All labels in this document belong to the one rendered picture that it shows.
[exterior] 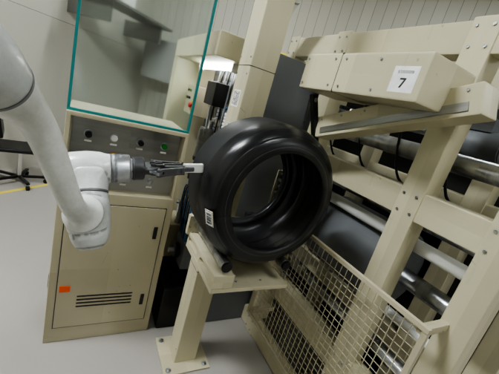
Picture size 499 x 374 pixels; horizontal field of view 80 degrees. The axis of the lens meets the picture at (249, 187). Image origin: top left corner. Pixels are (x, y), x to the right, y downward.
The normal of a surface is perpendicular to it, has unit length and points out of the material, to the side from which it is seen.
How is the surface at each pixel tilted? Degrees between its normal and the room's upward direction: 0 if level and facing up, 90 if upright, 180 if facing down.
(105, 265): 90
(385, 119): 90
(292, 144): 79
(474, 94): 90
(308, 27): 90
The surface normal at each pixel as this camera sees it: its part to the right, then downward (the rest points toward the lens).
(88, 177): 0.48, -0.17
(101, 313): 0.43, 0.36
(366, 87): -0.86, -0.11
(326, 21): -0.31, 0.18
